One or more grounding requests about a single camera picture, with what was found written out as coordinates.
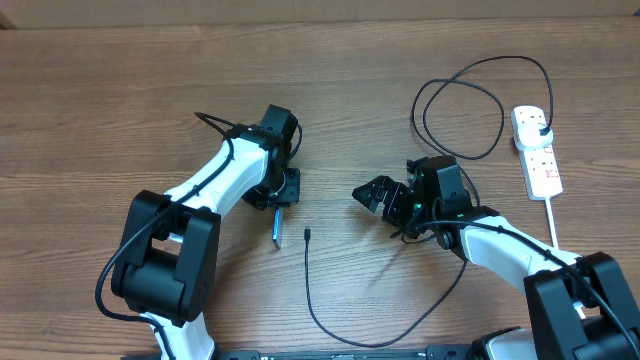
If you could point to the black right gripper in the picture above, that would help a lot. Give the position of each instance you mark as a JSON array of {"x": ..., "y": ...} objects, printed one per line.
[{"x": 397, "y": 192}]

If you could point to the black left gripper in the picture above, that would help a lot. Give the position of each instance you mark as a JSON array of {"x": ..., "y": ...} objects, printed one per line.
[{"x": 291, "y": 192}]

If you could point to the Samsung Galaxy smartphone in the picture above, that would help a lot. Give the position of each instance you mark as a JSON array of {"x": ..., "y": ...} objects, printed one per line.
[{"x": 277, "y": 227}]

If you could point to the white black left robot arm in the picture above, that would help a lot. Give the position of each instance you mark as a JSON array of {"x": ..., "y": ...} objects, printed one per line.
[{"x": 164, "y": 269}]

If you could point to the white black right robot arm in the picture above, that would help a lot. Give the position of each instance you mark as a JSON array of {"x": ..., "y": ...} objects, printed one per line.
[{"x": 580, "y": 307}]

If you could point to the white charger plug adapter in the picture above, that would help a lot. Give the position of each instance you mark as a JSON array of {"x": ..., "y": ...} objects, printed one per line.
[{"x": 528, "y": 137}]

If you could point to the white power strip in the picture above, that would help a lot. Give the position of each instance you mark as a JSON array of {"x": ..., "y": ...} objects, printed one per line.
[{"x": 540, "y": 169}]

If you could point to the cardboard backdrop panel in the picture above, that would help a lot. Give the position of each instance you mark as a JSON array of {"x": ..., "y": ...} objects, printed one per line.
[{"x": 51, "y": 14}]

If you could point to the black mounting rail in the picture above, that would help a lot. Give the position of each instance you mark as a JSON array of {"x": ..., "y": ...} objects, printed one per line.
[{"x": 431, "y": 352}]

